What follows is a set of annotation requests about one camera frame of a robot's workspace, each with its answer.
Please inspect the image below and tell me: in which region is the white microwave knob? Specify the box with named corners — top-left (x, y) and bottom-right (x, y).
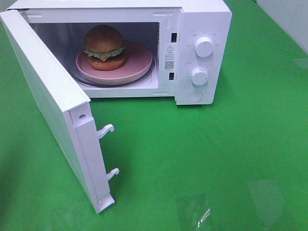
top-left (191, 68), bottom-right (208, 86)
top-left (194, 37), bottom-right (214, 58)

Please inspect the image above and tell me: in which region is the clear plastic tape piece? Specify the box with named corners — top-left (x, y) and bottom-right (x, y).
top-left (196, 208), bottom-right (211, 228)

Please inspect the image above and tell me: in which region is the round microwave door button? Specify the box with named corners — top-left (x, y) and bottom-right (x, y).
top-left (188, 90), bottom-right (203, 102)

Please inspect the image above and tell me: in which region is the lower white microwave knob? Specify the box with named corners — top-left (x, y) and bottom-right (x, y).
top-left (191, 68), bottom-right (208, 86)

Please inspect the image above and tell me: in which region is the burger with lettuce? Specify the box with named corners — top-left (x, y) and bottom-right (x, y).
top-left (83, 25), bottom-right (126, 71)

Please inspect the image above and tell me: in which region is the white microwave door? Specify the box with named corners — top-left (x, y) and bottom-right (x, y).
top-left (0, 10), bottom-right (119, 213)

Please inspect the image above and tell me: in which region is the white microwave oven body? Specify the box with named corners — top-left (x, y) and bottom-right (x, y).
top-left (6, 0), bottom-right (232, 105)

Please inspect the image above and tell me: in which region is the pink round plate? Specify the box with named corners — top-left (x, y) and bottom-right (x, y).
top-left (76, 41), bottom-right (153, 86)

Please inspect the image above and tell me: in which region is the upper white microwave knob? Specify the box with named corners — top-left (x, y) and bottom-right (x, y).
top-left (194, 37), bottom-right (214, 58)

